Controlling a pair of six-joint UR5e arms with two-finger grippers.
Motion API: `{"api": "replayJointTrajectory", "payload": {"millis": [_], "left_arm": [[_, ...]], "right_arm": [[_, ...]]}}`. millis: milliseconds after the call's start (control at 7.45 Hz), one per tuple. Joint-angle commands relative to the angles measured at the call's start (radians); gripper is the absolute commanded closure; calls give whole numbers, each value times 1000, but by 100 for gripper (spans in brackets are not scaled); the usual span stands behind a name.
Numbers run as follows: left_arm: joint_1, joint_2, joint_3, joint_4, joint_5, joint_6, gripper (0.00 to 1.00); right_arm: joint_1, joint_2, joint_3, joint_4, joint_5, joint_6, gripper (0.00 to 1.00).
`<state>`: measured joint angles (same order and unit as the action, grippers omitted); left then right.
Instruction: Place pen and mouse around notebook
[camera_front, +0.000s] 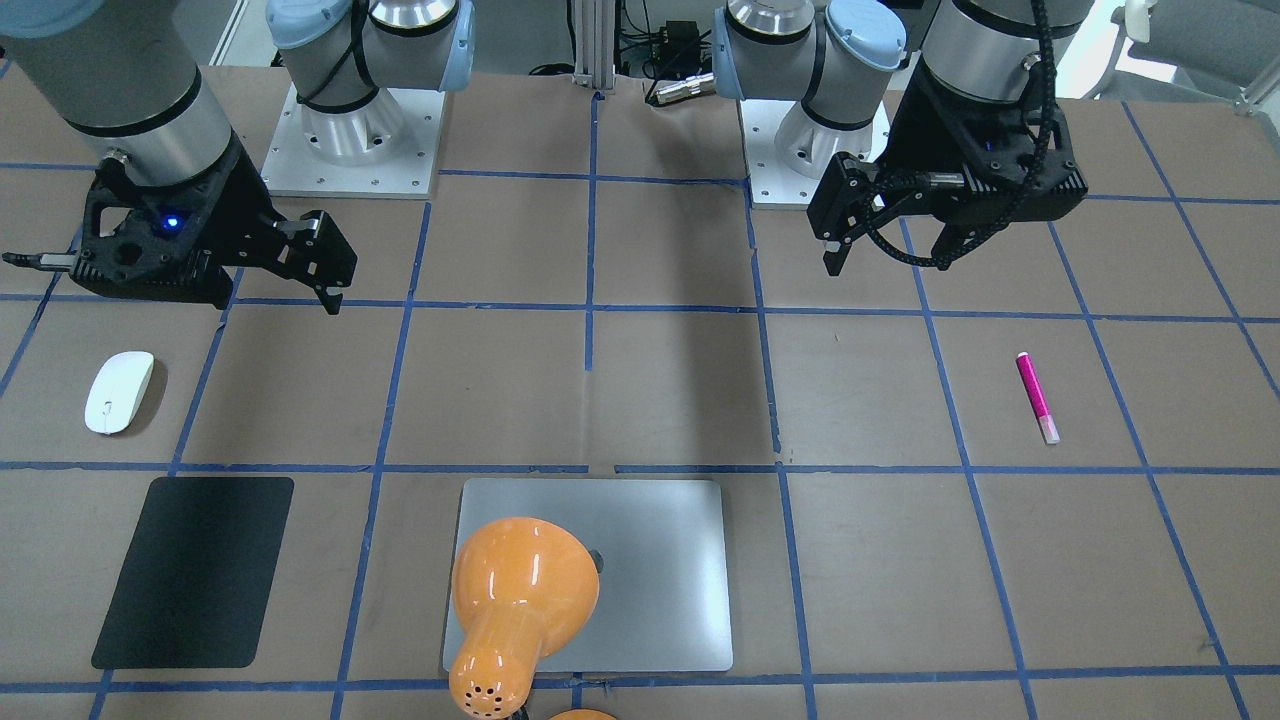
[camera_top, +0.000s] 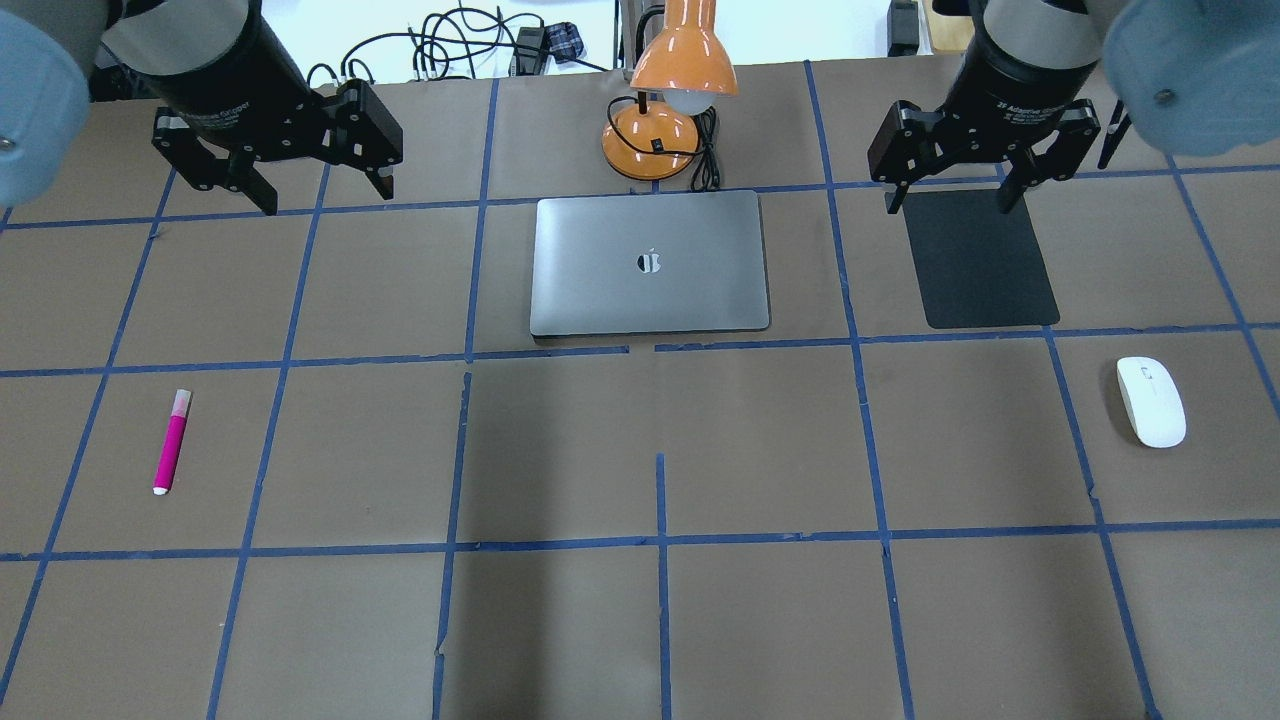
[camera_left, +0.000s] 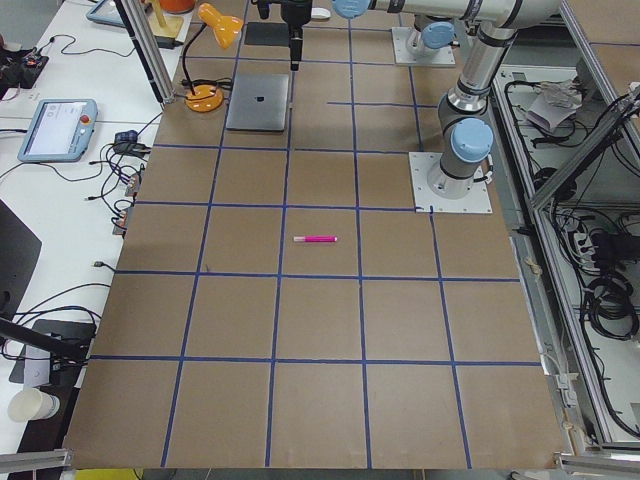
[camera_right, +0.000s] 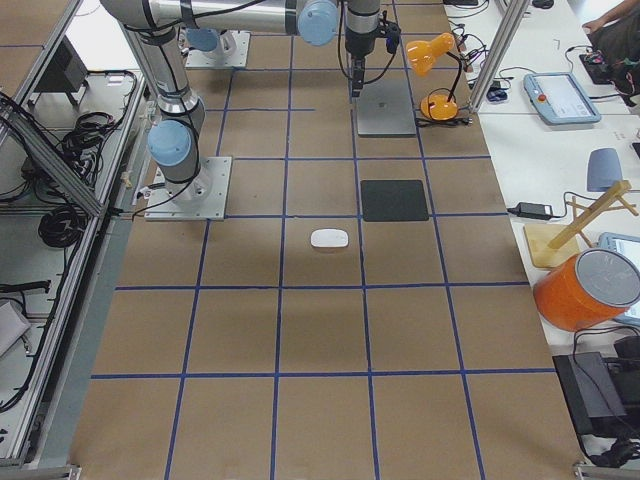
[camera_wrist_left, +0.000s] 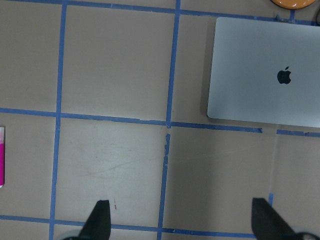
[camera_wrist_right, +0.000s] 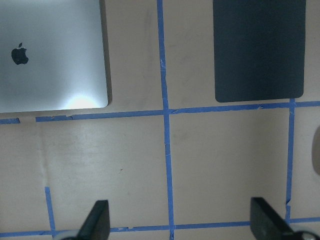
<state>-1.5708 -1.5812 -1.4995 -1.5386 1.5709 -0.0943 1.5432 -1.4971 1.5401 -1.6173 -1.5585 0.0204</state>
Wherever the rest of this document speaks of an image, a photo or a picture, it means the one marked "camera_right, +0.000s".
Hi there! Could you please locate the wooden stand with base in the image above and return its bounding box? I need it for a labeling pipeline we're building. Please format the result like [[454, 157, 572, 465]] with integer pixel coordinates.
[[524, 180, 639, 269]]

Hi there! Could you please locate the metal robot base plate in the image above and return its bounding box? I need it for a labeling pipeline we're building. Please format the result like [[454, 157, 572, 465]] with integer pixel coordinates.
[[143, 156, 233, 221]]

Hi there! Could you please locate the grey blue mouse pad rest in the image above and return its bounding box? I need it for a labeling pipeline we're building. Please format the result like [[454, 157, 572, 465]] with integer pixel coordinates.
[[586, 148, 622, 192]]

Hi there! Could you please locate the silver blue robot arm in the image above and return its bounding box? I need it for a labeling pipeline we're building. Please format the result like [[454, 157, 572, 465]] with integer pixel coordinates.
[[102, 1, 401, 203]]

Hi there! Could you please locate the orange desk lamp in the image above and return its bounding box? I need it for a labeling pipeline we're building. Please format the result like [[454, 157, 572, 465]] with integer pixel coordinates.
[[405, 32, 475, 127]]

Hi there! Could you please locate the aluminium frame rail left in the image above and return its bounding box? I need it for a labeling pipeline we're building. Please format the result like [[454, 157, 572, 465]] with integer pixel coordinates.
[[1, 93, 106, 217]]

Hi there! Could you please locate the white computer mouse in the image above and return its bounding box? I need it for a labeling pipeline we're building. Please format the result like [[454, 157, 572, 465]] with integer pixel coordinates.
[[310, 228, 349, 249]]

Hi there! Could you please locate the blue teach pendant tablet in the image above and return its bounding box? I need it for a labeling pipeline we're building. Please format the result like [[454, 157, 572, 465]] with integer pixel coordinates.
[[523, 72, 601, 125]]

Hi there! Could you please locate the aluminium frame post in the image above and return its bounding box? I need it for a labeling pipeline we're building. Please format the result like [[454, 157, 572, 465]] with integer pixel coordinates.
[[468, 0, 528, 114]]

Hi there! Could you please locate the bundle of black cables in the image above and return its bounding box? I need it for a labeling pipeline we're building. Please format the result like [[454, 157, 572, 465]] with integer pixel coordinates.
[[38, 202, 89, 249]]

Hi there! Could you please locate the black power adapter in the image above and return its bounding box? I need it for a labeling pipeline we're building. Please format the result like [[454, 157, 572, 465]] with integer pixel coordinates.
[[507, 202, 554, 221]]

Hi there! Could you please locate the person at desk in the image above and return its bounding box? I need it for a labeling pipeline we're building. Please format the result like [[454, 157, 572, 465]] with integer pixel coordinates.
[[582, 0, 639, 108]]

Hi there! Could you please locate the black box device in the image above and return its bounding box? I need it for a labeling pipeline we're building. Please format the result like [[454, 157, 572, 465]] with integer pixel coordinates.
[[553, 352, 627, 438]]

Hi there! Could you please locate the black square mousepad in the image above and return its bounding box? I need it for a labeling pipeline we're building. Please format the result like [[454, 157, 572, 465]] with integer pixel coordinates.
[[360, 179, 429, 222]]

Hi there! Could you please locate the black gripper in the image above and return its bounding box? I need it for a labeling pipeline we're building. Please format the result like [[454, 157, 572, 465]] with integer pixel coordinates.
[[345, 13, 401, 103]]

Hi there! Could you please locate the silver closed laptop notebook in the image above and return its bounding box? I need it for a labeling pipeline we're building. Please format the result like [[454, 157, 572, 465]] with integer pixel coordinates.
[[355, 79, 416, 138]]

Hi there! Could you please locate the black monitor on shelf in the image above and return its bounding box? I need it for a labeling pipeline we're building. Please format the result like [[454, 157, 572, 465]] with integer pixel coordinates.
[[34, 36, 88, 106]]

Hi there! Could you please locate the orange cylindrical bucket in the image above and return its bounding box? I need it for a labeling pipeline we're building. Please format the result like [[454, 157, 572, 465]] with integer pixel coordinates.
[[533, 248, 639, 331]]

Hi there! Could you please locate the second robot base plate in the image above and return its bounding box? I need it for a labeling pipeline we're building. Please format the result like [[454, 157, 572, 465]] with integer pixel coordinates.
[[186, 29, 251, 70]]

